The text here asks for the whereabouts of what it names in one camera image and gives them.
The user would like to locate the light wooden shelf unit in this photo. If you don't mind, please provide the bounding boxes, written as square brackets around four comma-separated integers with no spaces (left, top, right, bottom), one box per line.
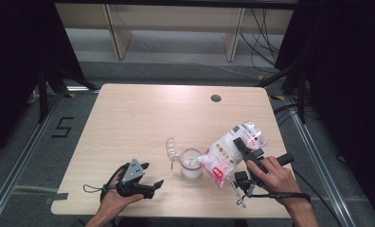
[55,3,295,62]

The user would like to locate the red white plastic pouch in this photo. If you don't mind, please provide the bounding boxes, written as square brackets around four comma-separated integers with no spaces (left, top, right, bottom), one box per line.
[197,120,268,189]

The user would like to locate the person's left hand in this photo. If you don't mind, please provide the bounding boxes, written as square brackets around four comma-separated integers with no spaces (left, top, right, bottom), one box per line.
[99,171,145,218]

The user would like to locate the left gripper black wrist strap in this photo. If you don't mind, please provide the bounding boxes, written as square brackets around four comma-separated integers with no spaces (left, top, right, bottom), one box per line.
[82,162,130,203]

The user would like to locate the clear glass jar hinged lid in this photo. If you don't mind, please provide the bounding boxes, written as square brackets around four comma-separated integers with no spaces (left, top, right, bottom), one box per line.
[165,135,206,182]

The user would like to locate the black floor cable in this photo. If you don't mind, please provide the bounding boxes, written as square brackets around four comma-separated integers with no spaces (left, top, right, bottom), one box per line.
[292,167,345,227]

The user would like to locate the black metal stand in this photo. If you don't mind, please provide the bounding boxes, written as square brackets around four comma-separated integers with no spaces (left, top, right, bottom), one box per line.
[36,61,98,125]
[255,61,309,125]

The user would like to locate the person's right hand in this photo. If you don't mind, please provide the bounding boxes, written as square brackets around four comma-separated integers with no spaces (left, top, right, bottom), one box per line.
[246,155,304,206]

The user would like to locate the black floor cables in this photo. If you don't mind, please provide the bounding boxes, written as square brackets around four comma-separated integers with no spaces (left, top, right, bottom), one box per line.
[272,103,320,128]

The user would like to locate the gripper black wrist strap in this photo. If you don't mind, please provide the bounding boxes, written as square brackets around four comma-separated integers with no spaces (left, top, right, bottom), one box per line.
[82,162,130,203]
[248,191,313,204]

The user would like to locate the white powder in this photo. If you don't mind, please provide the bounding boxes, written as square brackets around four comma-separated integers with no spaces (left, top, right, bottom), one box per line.
[180,150,205,180]

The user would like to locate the right gripper black wrist strap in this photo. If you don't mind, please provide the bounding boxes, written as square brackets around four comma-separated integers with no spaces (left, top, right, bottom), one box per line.
[248,191,313,204]

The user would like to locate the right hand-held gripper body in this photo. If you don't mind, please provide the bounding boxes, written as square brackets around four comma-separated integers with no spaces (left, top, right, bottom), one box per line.
[232,148,295,210]

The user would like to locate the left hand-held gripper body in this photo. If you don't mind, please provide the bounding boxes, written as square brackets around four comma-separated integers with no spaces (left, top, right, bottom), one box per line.
[115,157,155,200]

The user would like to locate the bundle of black hanging cables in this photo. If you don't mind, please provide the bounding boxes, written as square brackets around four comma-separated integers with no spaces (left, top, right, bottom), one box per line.
[239,8,282,76]

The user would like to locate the metal floor rail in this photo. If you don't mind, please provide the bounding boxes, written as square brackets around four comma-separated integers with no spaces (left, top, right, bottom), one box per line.
[0,90,66,219]
[282,94,351,227]

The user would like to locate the black curtain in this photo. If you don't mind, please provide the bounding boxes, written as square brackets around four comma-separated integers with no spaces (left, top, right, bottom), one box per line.
[0,0,86,163]
[274,0,375,219]

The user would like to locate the thin white floor cable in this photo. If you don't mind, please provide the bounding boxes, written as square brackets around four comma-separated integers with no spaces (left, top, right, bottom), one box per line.
[134,31,263,80]

